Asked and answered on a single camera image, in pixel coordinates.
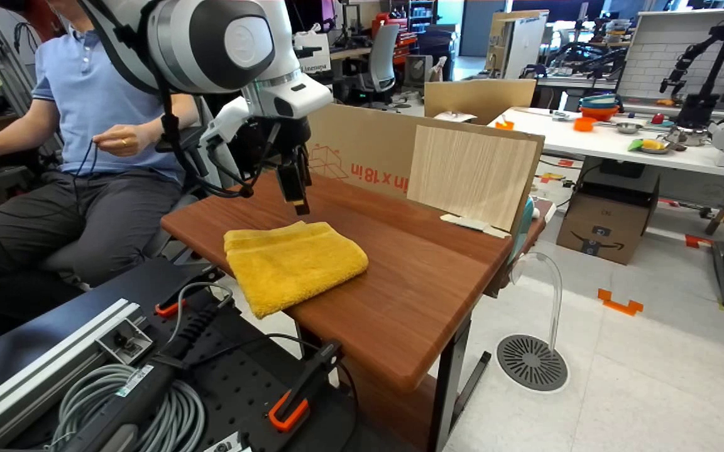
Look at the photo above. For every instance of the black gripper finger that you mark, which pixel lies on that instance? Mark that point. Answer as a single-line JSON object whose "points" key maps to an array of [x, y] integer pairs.
{"points": [[302, 198], [288, 180]]}

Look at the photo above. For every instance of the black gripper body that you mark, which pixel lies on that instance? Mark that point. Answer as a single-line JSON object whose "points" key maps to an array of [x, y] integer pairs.
{"points": [[264, 141]]}

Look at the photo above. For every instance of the yellow towel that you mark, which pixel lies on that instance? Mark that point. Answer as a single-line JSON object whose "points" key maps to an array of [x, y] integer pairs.
{"points": [[289, 264]]}

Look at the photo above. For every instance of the small black robot arm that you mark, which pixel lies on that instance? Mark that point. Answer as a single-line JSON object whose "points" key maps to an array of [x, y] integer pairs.
{"points": [[702, 77]]}

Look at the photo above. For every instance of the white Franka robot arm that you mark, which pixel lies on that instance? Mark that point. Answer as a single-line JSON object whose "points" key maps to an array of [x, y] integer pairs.
{"points": [[211, 51]]}

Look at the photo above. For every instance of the person left hand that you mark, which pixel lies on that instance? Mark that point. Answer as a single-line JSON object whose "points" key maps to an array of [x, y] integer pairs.
{"points": [[127, 139]]}

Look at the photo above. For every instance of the brown cardboard panel with print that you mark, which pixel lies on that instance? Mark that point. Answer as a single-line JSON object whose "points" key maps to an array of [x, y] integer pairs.
{"points": [[364, 151]]}

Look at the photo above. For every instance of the grey office chair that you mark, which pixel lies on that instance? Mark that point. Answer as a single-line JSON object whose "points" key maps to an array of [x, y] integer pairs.
{"points": [[380, 58]]}

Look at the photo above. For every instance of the orange black clamp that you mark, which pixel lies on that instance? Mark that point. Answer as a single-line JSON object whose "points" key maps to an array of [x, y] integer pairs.
{"points": [[176, 298], [296, 397]]}

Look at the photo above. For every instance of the light wooden board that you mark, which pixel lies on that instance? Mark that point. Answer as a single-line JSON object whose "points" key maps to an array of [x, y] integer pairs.
{"points": [[472, 178]]}

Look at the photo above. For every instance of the seated person blue shirt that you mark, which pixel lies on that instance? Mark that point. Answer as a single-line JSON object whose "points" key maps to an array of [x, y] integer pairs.
{"points": [[86, 184]]}

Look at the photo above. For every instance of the open plain cardboard box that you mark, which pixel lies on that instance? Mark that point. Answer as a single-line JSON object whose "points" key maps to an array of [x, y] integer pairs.
{"points": [[479, 97]]}

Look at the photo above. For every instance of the orange bowl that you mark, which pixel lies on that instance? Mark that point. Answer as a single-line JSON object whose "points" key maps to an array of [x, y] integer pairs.
{"points": [[585, 124]]}

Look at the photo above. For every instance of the cardboard box with drone print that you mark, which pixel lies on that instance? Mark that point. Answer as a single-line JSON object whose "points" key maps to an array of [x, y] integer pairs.
{"points": [[605, 218]]}

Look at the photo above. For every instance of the white work table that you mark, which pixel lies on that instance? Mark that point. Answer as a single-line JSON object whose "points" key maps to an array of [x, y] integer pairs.
{"points": [[605, 141]]}

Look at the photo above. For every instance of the yellow green toy food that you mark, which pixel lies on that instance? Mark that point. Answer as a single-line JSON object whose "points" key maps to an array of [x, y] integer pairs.
{"points": [[653, 144]]}

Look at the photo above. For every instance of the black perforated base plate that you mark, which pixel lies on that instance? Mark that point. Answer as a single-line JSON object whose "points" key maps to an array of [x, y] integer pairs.
{"points": [[238, 379]]}

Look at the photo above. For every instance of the small metal corner bracket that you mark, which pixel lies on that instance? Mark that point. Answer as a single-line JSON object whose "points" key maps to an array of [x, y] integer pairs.
{"points": [[125, 343]]}

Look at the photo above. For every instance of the black table leg frame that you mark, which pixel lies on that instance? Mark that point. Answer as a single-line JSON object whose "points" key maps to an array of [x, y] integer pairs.
{"points": [[450, 386]]}

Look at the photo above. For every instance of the silver aluminium rail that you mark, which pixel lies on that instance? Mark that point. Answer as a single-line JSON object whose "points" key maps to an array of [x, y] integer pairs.
{"points": [[44, 361]]}

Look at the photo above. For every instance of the orange floor bracket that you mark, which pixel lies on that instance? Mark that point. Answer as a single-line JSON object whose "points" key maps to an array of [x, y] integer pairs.
{"points": [[619, 302]]}

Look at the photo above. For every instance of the white pegboard wall panel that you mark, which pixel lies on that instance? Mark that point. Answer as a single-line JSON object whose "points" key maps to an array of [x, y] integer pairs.
{"points": [[654, 58]]}

